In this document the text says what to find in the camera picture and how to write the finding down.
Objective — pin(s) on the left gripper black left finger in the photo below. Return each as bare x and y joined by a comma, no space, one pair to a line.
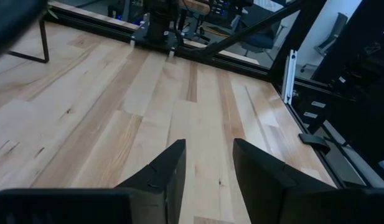
163,186

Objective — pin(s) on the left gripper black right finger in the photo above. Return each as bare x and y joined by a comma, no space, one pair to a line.
272,196

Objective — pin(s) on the grey office chair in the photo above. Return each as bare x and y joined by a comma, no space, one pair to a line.
335,31

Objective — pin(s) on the black equipment cabinet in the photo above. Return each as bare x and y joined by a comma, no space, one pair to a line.
366,109

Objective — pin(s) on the white metal bracket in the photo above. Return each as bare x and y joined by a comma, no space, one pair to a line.
288,77

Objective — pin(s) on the black plastic clamp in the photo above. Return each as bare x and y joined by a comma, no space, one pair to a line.
314,141

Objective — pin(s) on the dark blue office chair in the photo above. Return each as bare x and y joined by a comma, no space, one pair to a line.
260,39

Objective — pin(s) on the thin black metal stand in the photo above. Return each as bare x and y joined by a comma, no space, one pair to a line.
44,40

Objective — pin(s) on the dark blurred rounded object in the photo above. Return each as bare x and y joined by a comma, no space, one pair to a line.
11,18

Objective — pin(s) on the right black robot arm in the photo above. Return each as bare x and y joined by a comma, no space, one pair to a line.
160,21

